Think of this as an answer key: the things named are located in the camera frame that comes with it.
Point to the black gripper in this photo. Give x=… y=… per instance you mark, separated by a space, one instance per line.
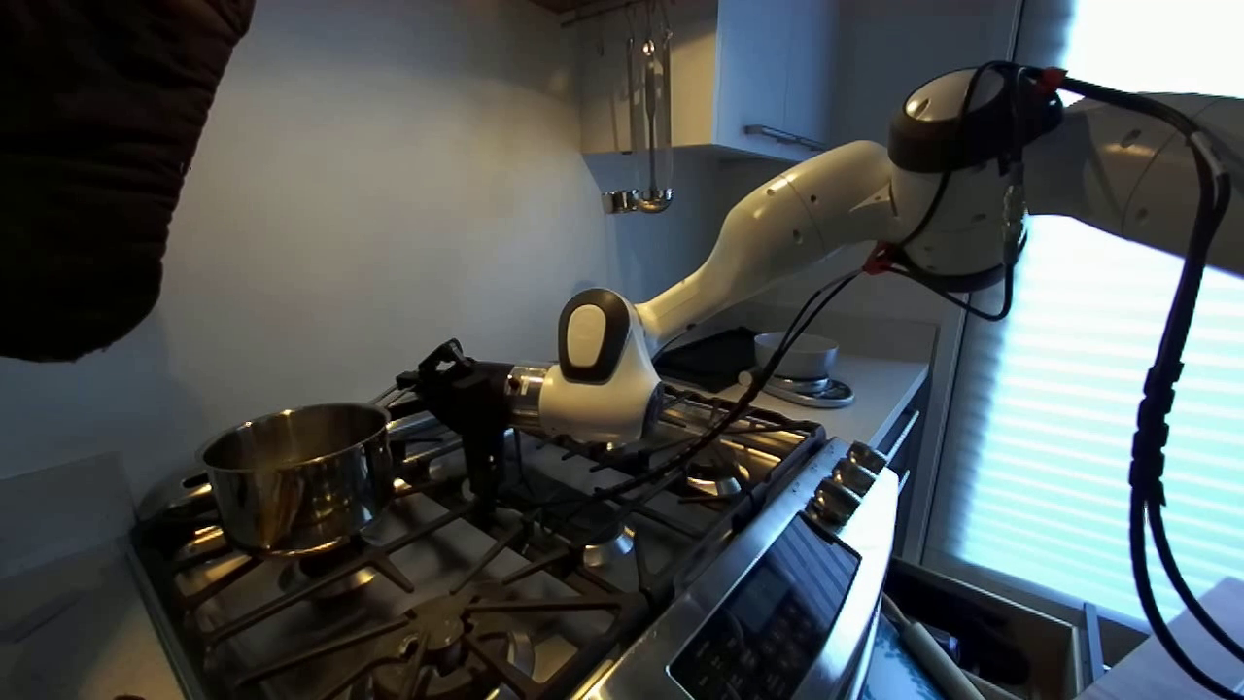
x=464 y=385

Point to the silver steel pot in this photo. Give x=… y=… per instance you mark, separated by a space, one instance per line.
x=301 y=479

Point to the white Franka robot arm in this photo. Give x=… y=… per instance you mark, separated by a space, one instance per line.
x=801 y=206

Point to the stainless steel gas range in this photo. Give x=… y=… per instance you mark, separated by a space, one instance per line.
x=702 y=545

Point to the black tray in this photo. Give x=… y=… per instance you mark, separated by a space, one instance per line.
x=710 y=356

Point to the white bowl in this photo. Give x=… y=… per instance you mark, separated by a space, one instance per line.
x=794 y=353

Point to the round kitchen scale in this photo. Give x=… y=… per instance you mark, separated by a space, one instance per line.
x=816 y=391

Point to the silver range knob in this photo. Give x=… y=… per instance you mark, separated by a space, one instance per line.
x=866 y=457
x=844 y=479
x=825 y=508

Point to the silver hanging ladle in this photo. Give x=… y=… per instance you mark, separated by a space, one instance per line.
x=650 y=140

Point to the brown oven mitt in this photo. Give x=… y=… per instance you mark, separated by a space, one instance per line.
x=89 y=170

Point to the white window blind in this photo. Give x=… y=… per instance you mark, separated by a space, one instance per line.
x=1113 y=431

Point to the wooden robot mounting board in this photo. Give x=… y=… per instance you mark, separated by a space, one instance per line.
x=1169 y=664

